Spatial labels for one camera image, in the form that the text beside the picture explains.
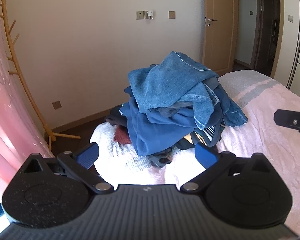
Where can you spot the wooden coat rack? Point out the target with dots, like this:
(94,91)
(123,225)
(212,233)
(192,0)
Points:
(27,90)

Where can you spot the dark brown door frame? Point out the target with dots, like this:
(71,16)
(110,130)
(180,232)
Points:
(267,30)

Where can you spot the royal blue garment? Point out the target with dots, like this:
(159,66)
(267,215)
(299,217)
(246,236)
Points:
(150,135)

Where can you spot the light wooden door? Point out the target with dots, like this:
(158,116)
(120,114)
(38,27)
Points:
(218,42)

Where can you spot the blue denim jeans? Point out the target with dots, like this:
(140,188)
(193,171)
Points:
(170,85)

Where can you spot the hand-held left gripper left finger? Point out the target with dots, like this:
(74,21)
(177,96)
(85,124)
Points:
(86,155)

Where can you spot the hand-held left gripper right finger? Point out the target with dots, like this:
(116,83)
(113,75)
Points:
(205,155)

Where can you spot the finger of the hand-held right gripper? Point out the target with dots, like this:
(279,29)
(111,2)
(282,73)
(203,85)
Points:
(287,118)

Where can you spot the white plug adapter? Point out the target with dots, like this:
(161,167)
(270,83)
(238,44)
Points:
(149,14)

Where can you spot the dark red cloth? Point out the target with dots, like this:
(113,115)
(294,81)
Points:
(122,136)

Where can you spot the white wall switch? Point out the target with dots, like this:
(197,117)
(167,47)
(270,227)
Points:
(290,18)

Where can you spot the pink curtain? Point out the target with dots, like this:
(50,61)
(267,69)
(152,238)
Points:
(5,105)

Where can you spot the low beige wall socket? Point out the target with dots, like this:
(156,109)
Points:
(56,105)

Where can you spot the beige wall switch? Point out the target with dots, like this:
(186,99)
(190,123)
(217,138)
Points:
(172,14)

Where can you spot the dark navy garment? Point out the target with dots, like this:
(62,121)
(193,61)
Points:
(186,145)

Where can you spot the dark grey cloth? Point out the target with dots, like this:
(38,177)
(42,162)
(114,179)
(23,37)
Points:
(115,117)

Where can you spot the striped navy garment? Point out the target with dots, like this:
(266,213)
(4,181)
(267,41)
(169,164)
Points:
(205,132)

